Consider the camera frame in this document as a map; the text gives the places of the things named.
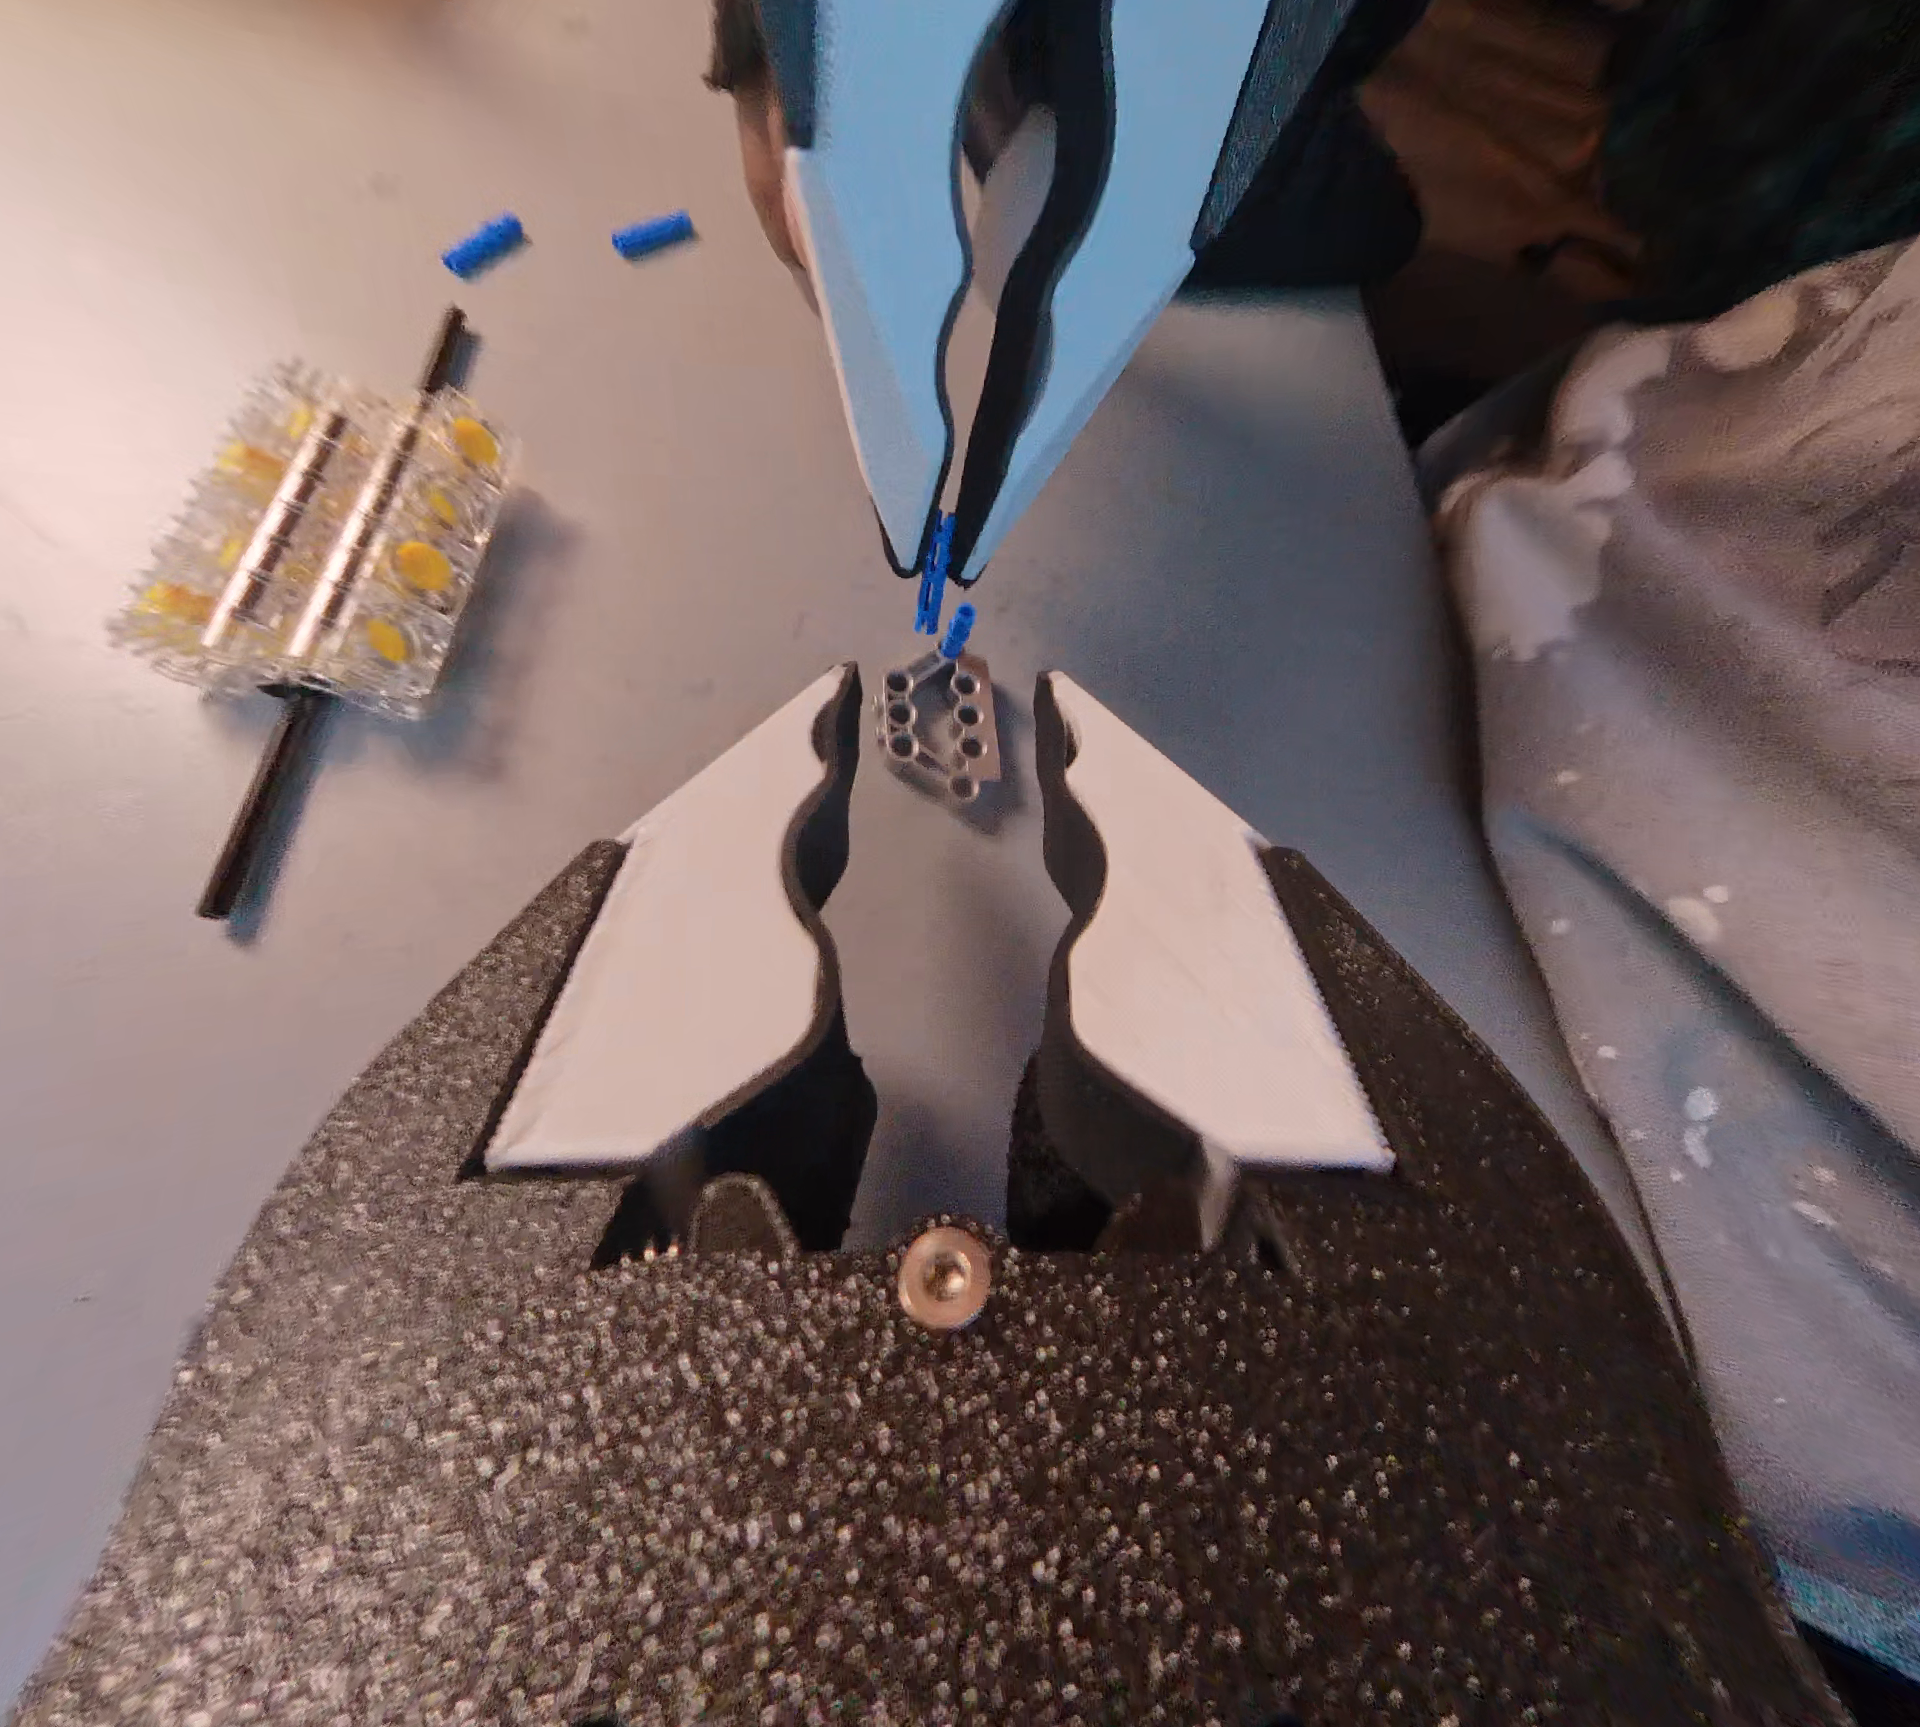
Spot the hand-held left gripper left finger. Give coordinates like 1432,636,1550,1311
483,662,881,1242

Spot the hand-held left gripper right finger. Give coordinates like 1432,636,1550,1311
1031,670,1396,1242

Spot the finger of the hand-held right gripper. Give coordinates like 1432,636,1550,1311
780,0,1043,576
949,0,1303,589

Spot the clear engine block model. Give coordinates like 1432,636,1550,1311
105,306,518,922

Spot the person's right hand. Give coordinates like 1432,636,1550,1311
741,140,824,315

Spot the person's body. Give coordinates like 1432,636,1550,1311
1418,240,1920,1639

